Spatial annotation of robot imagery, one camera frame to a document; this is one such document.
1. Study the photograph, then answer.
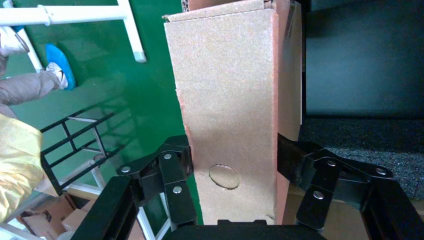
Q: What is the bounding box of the blue shoe cover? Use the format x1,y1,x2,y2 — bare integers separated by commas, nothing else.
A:
45,43,77,91

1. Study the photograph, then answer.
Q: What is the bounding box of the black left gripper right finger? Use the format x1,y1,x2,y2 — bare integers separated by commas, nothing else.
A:
277,133,424,240

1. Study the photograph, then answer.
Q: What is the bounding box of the black metal stool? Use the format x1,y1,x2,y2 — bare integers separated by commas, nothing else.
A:
39,105,135,197

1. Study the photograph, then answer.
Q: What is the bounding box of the large open cardboard box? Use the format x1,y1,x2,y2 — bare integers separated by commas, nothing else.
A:
277,0,424,240

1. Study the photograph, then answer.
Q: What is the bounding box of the black foam padding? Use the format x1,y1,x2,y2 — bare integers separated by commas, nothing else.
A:
298,117,424,201

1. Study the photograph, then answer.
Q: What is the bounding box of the white metal cart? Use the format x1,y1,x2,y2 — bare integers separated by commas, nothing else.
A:
0,158,173,240

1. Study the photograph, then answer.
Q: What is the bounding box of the person in yellow coat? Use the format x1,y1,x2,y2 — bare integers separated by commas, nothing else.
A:
0,26,69,223

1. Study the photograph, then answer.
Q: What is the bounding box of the brown cardboard box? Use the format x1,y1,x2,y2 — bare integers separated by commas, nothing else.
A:
61,207,90,233
19,195,77,240

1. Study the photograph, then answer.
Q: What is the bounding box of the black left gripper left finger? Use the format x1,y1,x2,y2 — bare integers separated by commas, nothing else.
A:
71,134,198,240

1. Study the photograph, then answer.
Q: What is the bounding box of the small cardboard box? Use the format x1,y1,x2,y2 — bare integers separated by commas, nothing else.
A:
161,0,303,226

